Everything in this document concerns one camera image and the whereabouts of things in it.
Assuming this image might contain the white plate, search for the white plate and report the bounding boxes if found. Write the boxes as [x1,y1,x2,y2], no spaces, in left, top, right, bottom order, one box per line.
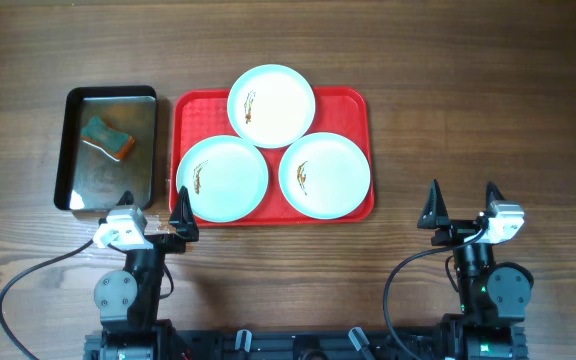
[227,64,316,149]
[278,132,371,220]
[175,135,269,223]

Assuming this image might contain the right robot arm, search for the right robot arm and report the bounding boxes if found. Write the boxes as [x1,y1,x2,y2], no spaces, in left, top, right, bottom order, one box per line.
[417,181,534,360]

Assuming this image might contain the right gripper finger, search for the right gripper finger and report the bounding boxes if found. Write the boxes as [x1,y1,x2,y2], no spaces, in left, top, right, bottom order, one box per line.
[417,179,450,230]
[485,181,505,206]

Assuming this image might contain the black metal tray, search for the black metal tray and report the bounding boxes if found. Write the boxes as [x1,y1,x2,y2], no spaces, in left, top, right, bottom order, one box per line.
[53,85,158,211]

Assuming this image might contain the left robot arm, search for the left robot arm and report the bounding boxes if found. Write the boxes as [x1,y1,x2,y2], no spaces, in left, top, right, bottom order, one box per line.
[84,187,199,360]

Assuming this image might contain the left black cable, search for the left black cable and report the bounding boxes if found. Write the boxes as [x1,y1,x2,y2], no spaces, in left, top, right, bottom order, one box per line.
[0,238,95,360]

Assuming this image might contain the white plate top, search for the white plate top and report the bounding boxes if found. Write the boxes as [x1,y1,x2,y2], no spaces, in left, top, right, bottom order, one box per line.
[227,64,316,149]

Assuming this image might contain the green orange sponge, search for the green orange sponge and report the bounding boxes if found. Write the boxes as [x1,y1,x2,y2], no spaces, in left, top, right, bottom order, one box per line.
[81,116,135,162]

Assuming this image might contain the black cable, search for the black cable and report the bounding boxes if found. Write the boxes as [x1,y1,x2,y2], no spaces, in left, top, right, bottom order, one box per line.
[0,238,95,360]
[382,227,489,360]

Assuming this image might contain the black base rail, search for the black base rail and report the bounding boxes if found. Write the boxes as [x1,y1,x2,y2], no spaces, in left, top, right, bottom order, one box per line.
[84,319,529,360]

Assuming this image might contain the right black cable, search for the right black cable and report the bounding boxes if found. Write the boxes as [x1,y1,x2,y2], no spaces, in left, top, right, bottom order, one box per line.
[382,227,489,360]

